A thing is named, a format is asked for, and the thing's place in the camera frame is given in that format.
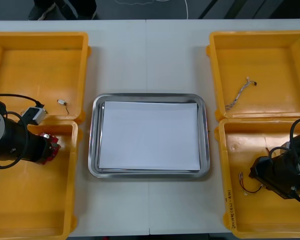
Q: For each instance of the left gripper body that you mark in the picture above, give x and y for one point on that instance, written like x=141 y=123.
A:
x=40 y=148

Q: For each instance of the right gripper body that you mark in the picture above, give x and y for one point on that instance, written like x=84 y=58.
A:
x=270 y=175

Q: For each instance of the round red circuit board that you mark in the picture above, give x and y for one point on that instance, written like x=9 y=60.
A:
x=55 y=147

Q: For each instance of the small metal solenoid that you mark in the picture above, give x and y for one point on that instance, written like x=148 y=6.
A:
x=61 y=101

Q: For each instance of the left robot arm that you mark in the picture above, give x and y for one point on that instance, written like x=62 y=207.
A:
x=12 y=140

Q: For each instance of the yellow-orange plastic bin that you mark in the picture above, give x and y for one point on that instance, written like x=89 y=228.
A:
x=40 y=65
x=260 y=220
x=27 y=200
x=265 y=65

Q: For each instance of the white sheet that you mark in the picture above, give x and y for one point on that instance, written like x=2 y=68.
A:
x=150 y=135

